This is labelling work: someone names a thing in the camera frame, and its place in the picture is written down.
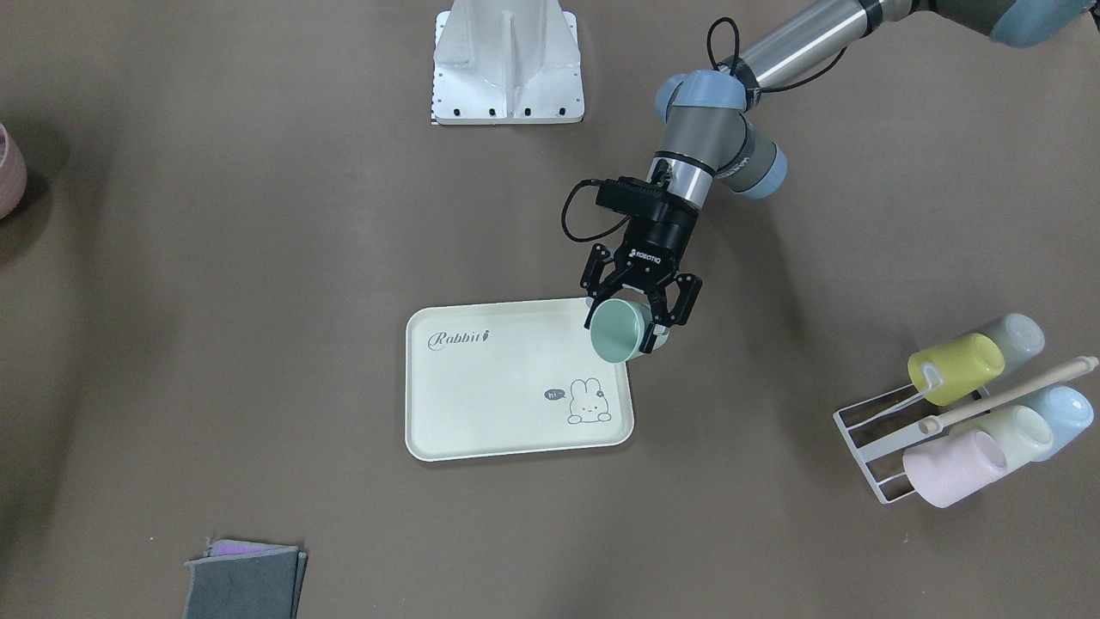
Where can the blue cup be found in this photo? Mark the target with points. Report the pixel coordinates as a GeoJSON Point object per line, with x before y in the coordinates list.
{"type": "Point", "coordinates": [1067, 412]}

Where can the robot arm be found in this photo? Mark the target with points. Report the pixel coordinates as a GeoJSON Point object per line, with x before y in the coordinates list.
{"type": "Point", "coordinates": [707, 136]}

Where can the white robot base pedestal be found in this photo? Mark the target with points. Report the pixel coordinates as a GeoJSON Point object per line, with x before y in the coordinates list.
{"type": "Point", "coordinates": [506, 63]}

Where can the pink bowl with ice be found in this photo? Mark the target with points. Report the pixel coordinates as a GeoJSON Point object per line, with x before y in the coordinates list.
{"type": "Point", "coordinates": [14, 173]}

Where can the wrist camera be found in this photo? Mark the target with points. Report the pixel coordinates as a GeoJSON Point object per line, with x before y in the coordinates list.
{"type": "Point", "coordinates": [633, 198]}

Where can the white wire cup rack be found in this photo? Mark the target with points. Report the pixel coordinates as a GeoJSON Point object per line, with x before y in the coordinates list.
{"type": "Point", "coordinates": [878, 430]}

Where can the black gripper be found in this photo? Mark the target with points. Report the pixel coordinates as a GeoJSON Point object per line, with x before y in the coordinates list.
{"type": "Point", "coordinates": [660, 242]}

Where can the green cup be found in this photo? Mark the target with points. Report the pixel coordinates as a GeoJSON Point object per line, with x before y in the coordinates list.
{"type": "Point", "coordinates": [617, 329]}

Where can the yellow cup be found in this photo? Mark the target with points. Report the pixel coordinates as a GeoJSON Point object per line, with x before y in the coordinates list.
{"type": "Point", "coordinates": [965, 364]}

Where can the grey folded cloth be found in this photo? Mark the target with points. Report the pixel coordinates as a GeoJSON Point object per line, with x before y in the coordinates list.
{"type": "Point", "coordinates": [241, 579]}

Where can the cream rabbit tray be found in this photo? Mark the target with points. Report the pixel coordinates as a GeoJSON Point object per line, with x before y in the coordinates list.
{"type": "Point", "coordinates": [509, 378]}

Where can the pink cup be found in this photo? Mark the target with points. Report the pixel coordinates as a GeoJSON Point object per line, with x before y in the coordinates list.
{"type": "Point", "coordinates": [945, 470]}

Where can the grey cup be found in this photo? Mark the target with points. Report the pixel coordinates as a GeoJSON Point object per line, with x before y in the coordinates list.
{"type": "Point", "coordinates": [1018, 337]}

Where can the white cup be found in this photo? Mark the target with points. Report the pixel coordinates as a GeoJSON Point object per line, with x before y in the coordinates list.
{"type": "Point", "coordinates": [1022, 433]}

